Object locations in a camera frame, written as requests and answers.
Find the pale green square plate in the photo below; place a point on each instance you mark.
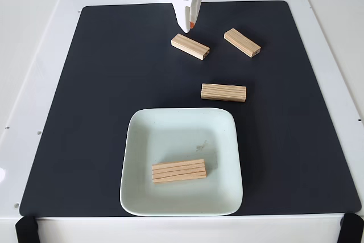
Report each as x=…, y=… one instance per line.
x=176, y=137

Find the black rubber mat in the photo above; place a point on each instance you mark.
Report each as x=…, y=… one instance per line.
x=85, y=112

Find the grooved wooden block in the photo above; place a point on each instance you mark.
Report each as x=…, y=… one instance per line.
x=223, y=92
x=241, y=42
x=179, y=171
x=190, y=46

